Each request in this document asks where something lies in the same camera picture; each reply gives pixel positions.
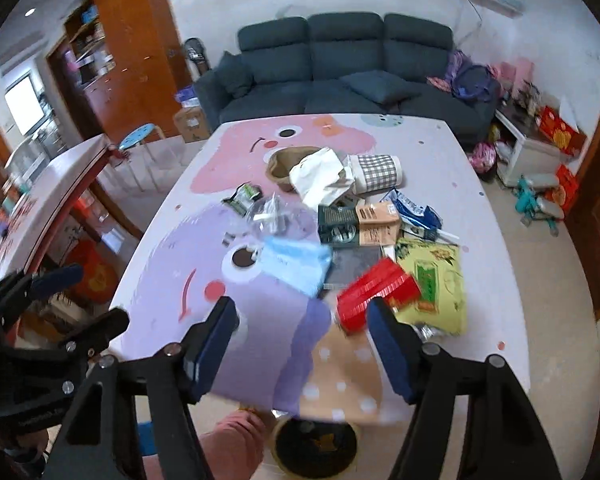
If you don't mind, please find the blue white snack packet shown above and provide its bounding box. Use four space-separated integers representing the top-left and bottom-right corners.
381 188 460 245

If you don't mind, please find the white low side table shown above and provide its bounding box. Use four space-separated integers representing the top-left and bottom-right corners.
493 105 564 188

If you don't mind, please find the teal toy scooter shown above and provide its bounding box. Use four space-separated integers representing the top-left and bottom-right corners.
513 174 565 237

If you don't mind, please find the black green snack wrapper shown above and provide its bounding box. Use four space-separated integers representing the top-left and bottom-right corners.
222 182 263 217

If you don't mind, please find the red wooden side table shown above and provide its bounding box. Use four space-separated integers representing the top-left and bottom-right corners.
0 134 144 281

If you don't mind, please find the brown paper pulp tray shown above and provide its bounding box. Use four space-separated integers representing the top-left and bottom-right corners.
265 146 320 193

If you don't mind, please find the red orange lantern box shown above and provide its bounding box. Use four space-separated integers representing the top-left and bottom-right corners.
65 240 119 304

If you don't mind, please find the yellow rim trash bin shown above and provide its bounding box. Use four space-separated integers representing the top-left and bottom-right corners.
270 415 361 479

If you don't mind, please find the cardboard box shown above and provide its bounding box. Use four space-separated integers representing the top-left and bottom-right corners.
173 106 210 143

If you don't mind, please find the dark teal cushion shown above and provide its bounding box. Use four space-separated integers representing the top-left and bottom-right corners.
339 70 422 107

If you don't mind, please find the colourful cartoon tablecloth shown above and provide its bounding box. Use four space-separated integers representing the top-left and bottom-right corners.
112 114 530 424

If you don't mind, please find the white paper bag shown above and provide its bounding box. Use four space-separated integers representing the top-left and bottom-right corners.
289 148 354 210

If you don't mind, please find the yellow green foil packet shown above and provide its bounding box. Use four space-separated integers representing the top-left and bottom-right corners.
394 237 467 336

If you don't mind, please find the red gift box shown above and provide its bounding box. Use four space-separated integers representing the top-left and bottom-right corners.
538 106 586 157

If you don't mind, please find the blue round stool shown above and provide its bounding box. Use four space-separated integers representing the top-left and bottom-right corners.
116 122 168 194

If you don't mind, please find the wooden cabinet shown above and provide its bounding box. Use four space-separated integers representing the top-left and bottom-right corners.
46 0 192 142

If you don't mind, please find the purple backpack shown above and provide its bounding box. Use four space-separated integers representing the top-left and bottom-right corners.
444 50 498 103

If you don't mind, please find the clear plastic wrapper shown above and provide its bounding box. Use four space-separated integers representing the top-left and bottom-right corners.
246 193 320 247

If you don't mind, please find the red cigarette box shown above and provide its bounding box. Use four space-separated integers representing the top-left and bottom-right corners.
336 258 422 334

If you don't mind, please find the dark teal sofa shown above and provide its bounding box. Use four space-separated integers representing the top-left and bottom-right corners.
194 12 501 148

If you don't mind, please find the dark green carton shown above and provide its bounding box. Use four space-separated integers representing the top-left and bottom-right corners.
317 205 360 247

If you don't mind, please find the orange tan carton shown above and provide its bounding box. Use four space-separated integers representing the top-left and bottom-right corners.
355 202 401 246

